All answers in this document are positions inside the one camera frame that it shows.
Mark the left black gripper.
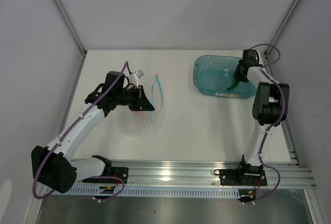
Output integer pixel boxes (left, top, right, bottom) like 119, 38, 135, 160
115, 85, 154, 111

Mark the brown egg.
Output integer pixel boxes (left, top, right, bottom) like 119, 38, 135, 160
137, 111, 148, 118

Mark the green cucumber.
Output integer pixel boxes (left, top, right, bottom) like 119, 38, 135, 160
227, 81, 239, 91

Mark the clear zip top bag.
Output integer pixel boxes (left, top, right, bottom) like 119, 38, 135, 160
126, 70, 164, 134

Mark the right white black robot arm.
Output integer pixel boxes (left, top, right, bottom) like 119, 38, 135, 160
233, 49, 290, 185

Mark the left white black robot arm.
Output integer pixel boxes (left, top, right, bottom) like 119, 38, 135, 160
31, 70, 155, 193

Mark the blue plastic tub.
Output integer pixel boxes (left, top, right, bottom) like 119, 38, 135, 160
192, 55, 257, 99

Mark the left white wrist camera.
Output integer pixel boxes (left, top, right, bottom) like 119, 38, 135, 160
129, 70, 144, 86

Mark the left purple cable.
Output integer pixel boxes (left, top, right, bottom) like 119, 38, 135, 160
31, 61, 130, 206

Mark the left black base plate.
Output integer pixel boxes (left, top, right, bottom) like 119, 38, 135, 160
82, 167, 129, 184

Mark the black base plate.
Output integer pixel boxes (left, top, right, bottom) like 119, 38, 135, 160
213, 169, 267, 186
82, 167, 129, 184

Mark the right aluminium side rail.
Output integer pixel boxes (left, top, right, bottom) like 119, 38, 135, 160
262, 53, 303, 168

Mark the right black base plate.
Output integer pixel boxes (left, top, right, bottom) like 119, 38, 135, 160
213, 169, 267, 186

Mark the aluminium front rail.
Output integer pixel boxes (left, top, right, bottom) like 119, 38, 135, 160
35, 159, 317, 190

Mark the right aluminium corner post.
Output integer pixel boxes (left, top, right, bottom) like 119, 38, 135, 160
270, 0, 304, 47

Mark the aluminium corner post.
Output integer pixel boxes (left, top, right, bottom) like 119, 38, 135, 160
270, 0, 304, 47
52, 0, 87, 57

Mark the white slotted cable duct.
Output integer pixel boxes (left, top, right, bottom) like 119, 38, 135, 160
45, 185, 241, 198

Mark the left aluminium corner post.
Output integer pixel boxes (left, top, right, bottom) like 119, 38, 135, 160
52, 0, 87, 57

